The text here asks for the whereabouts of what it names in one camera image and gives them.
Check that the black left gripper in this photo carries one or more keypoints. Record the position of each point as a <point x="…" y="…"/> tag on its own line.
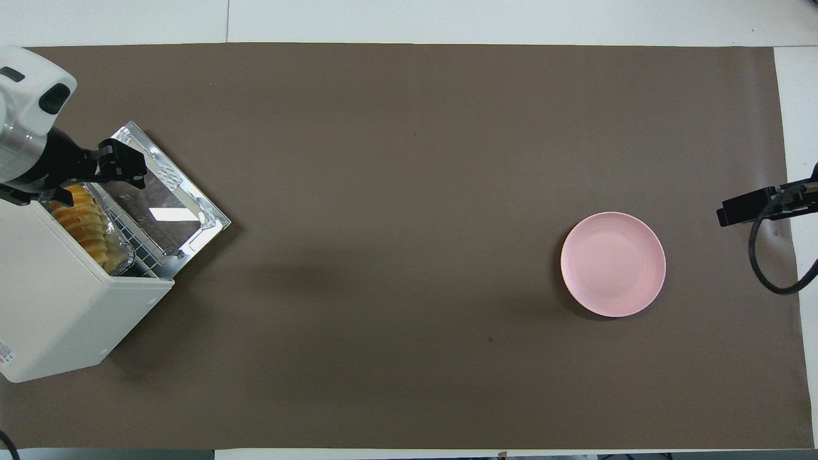
<point x="56" y="163"/>

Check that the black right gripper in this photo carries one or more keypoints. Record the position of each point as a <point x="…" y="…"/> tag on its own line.
<point x="795" y="195"/>

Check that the yellow sliced bread loaf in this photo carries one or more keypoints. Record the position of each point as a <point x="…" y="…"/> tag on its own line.
<point x="83" y="223"/>

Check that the glass oven door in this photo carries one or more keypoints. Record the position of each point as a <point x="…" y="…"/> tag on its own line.
<point x="160" y="211"/>

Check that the cream toaster oven body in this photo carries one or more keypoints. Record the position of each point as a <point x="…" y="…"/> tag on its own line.
<point x="64" y="306"/>

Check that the pink round plate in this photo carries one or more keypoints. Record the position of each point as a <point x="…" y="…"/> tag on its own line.
<point x="613" y="265"/>

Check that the brown table mat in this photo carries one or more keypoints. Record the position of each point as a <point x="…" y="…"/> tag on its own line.
<point x="383" y="191"/>

